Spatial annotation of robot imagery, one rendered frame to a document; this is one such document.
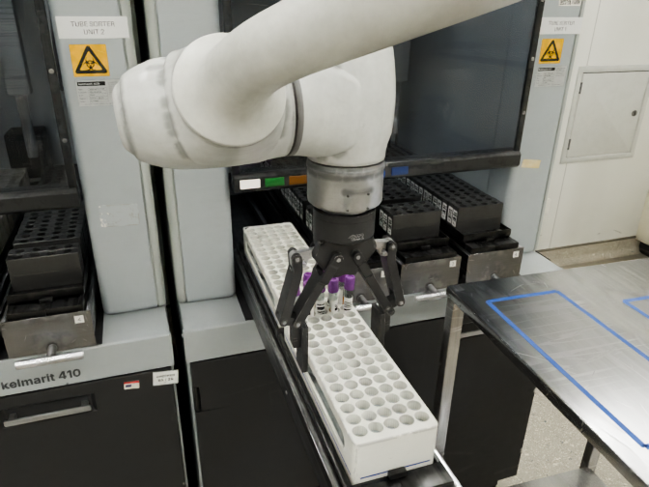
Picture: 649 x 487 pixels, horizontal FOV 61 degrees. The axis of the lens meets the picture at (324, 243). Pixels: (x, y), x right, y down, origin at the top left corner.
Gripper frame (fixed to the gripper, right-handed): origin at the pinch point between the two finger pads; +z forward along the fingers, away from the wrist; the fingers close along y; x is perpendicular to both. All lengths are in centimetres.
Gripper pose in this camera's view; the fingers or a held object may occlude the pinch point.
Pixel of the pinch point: (340, 345)
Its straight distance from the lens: 75.3
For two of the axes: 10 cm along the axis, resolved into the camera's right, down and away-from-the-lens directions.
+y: 9.5, -1.2, 2.9
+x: -3.2, -4.0, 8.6
